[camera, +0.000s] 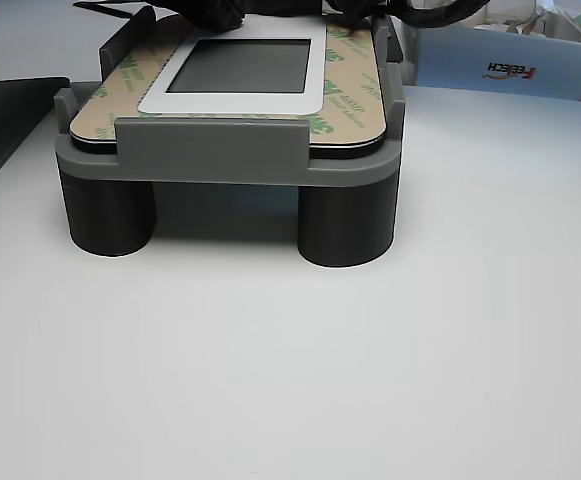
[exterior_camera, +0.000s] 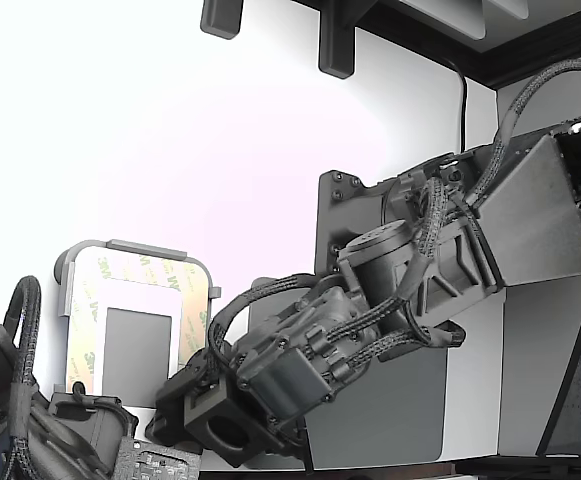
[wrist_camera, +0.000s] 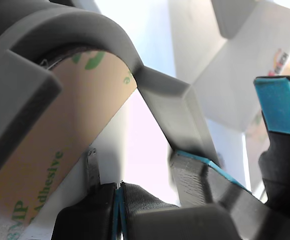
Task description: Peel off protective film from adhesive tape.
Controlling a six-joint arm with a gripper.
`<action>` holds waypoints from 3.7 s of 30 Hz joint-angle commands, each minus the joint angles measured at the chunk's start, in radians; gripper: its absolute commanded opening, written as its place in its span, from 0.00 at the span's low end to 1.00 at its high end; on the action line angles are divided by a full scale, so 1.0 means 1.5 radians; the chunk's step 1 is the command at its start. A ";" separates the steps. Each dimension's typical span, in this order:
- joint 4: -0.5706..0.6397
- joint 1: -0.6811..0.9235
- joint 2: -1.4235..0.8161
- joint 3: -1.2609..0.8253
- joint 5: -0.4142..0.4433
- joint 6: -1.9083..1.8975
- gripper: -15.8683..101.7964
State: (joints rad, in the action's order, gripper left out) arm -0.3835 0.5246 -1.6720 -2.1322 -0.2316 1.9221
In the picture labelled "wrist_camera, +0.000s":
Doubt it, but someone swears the white box structure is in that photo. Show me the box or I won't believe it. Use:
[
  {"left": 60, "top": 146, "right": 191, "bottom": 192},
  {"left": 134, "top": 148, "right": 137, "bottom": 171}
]
[{"left": 169, "top": 0, "right": 290, "bottom": 134}]

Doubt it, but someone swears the colourful sticker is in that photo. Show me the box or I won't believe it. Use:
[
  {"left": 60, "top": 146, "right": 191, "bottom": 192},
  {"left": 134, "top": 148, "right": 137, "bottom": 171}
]
[{"left": 268, "top": 46, "right": 290, "bottom": 79}]

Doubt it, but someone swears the brown tape liner strip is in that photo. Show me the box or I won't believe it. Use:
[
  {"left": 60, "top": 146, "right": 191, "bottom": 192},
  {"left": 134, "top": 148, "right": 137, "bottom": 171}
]
[{"left": 0, "top": 48, "right": 138, "bottom": 240}]

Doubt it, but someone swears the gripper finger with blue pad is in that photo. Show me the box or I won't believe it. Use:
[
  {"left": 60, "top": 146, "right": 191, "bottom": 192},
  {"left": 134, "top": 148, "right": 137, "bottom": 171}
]
[{"left": 118, "top": 183, "right": 240, "bottom": 240}]

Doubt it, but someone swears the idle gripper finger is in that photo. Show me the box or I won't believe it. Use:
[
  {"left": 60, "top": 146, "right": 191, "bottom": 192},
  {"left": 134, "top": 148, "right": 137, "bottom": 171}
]
[
  {"left": 254, "top": 76, "right": 290, "bottom": 204},
  {"left": 171, "top": 149, "right": 280, "bottom": 240}
]

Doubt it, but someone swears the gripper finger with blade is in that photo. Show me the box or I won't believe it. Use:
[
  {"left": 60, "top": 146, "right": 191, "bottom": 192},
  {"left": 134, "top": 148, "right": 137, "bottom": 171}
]
[{"left": 51, "top": 149, "right": 119, "bottom": 240}]

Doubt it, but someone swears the grey tape plate fixture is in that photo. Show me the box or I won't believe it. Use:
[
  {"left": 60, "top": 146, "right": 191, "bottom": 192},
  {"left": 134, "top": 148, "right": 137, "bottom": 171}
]
[{"left": 0, "top": 0, "right": 222, "bottom": 167}]

